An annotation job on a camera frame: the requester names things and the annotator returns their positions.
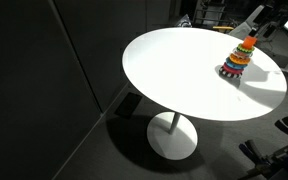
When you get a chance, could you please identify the black floor plate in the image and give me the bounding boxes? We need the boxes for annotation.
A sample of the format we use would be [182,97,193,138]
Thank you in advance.
[115,92,142,118]

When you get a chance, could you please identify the white table pedestal base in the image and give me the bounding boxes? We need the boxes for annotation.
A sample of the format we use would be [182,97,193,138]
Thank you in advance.
[147,112,198,160]

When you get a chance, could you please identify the black and white base ring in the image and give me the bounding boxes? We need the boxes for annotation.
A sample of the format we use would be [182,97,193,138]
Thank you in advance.
[218,65,243,80]

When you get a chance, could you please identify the red ring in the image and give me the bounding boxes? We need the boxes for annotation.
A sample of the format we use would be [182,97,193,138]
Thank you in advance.
[222,62,245,75]

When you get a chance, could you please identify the blue ring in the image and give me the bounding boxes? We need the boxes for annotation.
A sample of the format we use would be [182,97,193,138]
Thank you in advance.
[225,57,249,70]

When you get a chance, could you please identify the orange-yellow ring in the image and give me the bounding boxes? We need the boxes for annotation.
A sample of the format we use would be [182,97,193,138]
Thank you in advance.
[229,53,252,66]

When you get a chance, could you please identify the green top ring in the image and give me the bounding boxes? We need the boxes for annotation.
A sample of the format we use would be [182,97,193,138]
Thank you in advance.
[234,47,254,58]

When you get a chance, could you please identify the orange ring stacker stand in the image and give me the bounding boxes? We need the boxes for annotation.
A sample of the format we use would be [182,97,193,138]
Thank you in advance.
[242,36,257,50]

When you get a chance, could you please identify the black clamp handles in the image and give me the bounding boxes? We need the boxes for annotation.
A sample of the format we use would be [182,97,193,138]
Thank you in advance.
[238,116,288,180]

